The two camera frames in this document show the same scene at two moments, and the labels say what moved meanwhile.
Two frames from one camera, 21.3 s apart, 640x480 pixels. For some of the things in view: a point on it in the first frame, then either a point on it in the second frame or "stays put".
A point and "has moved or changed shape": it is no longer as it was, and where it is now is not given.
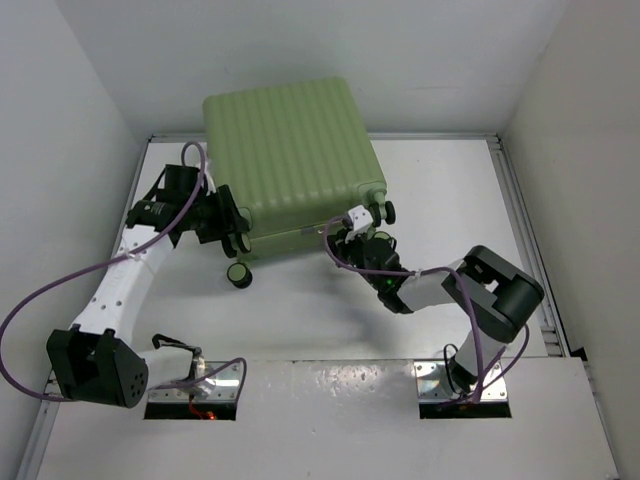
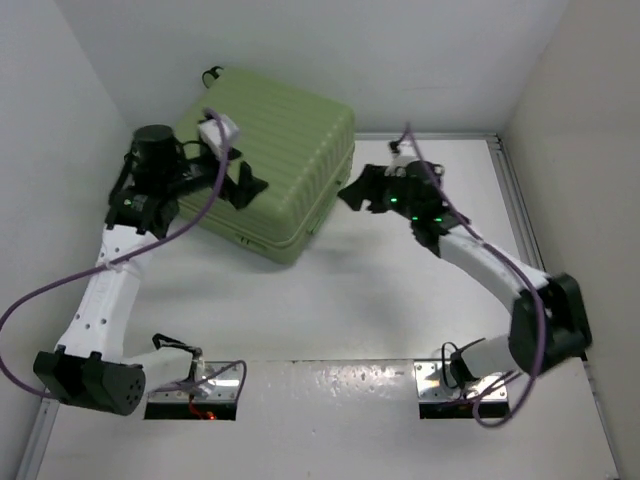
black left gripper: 227,219 to 241,193
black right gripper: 342,247 to 369,185
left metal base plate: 220,386 stays put
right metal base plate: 429,386 stays put
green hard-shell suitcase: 297,158 has moved or changed shape
